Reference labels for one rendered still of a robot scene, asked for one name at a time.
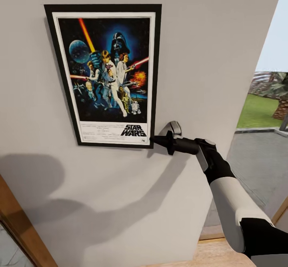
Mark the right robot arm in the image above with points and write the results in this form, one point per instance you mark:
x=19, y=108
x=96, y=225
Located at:
x=246, y=227

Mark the poster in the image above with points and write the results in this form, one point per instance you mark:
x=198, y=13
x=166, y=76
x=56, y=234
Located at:
x=108, y=58

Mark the fixed window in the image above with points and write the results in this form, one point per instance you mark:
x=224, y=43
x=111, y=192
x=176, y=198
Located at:
x=258, y=153

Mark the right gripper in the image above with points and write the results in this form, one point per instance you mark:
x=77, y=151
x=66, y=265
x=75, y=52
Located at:
x=180, y=145

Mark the door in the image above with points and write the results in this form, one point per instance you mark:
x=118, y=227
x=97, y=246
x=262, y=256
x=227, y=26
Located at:
x=20, y=245

